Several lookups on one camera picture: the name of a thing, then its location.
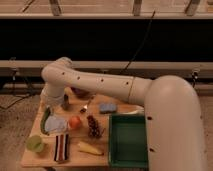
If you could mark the wooden table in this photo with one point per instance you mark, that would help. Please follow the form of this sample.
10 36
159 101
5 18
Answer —
76 158

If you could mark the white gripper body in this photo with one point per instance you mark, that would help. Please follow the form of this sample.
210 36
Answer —
52 98

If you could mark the green plastic tray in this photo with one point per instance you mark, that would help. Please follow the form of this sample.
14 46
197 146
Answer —
127 141

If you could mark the light blue cloth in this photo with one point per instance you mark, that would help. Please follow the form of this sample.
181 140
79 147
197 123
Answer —
55 124

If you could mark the dark red bowl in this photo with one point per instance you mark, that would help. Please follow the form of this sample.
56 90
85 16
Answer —
79 93

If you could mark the dark grapes bunch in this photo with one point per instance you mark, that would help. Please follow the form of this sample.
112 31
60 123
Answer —
94 129

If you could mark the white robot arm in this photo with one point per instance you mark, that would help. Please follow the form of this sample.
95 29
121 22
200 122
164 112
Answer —
174 125

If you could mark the metal spoon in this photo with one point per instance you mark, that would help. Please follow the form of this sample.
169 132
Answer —
85 107

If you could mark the green plastic cup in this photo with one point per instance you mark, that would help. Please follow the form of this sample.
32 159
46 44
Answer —
35 144

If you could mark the white brush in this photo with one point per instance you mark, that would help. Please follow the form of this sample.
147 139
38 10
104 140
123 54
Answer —
138 110

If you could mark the orange fruit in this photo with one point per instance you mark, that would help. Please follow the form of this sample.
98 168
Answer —
74 122

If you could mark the blue sponge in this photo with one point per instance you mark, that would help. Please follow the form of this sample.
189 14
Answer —
105 108

